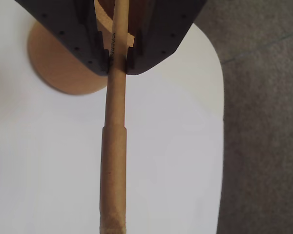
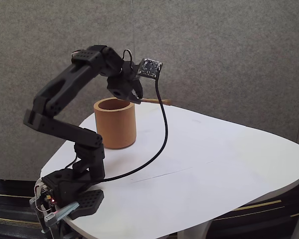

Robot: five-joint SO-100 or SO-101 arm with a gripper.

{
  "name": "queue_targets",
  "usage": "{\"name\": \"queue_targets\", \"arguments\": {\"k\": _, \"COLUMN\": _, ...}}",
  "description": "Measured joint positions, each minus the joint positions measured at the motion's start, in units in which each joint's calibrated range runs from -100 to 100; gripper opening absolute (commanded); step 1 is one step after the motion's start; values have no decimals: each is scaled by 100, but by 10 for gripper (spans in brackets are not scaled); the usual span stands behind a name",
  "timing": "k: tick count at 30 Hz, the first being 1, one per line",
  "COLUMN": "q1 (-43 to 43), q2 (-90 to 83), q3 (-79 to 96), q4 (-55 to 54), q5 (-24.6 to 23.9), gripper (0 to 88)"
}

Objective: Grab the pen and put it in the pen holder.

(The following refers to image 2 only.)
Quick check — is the tan wooden pen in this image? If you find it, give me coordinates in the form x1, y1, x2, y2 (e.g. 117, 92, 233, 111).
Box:
140, 98, 171, 105

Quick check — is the brown cylindrical pen holder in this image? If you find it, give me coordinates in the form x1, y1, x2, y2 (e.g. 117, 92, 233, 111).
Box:
93, 97, 137, 150

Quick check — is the grey felt partition panel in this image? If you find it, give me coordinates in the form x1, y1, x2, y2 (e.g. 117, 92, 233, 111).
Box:
132, 0, 299, 145
0, 0, 138, 182

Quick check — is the controller board with red LED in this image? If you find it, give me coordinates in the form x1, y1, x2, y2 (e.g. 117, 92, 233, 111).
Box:
39, 188, 58, 208

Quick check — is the silver metal table clamp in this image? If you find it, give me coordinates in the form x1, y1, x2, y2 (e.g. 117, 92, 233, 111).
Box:
41, 202, 80, 239

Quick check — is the bare camera circuit board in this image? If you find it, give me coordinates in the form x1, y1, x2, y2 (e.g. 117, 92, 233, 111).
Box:
136, 58, 164, 81

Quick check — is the black camera cable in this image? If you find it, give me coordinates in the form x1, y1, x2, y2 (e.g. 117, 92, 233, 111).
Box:
88, 79, 169, 186

